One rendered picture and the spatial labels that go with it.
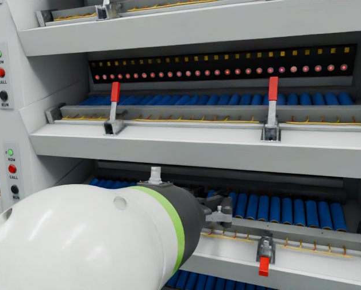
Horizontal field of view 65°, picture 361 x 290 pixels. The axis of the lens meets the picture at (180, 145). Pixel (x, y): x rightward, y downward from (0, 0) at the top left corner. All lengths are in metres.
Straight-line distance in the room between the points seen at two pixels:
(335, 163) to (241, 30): 0.22
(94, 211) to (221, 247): 0.36
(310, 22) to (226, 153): 0.21
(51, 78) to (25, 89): 0.07
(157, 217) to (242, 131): 0.27
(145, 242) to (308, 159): 0.30
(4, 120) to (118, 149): 0.26
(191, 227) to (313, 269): 0.26
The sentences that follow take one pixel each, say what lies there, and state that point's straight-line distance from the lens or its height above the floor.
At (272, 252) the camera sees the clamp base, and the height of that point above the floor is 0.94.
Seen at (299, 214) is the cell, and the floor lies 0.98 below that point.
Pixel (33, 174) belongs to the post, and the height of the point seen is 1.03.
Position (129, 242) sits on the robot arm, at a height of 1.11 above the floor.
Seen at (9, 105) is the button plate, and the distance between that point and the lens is 0.64.
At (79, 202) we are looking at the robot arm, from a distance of 0.17.
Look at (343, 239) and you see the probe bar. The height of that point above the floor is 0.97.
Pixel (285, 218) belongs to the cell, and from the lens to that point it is 0.53.
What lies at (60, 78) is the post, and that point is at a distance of 0.69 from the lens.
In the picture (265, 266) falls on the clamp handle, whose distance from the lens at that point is 0.43.
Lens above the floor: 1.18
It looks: 10 degrees down
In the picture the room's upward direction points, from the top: 1 degrees counter-clockwise
